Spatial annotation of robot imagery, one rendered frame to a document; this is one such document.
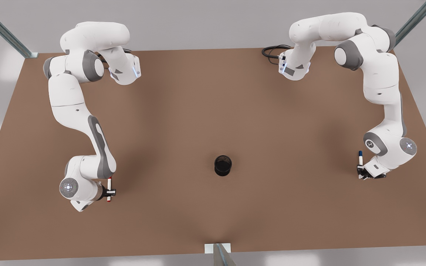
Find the black mesh pen cup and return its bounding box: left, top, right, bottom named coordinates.
left=214, top=155, right=233, bottom=177

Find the silver frame post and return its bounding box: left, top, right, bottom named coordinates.
left=0, top=4, right=39, bottom=59
left=204, top=243, right=237, bottom=266
left=394, top=0, right=426, bottom=45

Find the black cable loop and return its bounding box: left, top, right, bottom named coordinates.
left=261, top=45, right=293, bottom=66

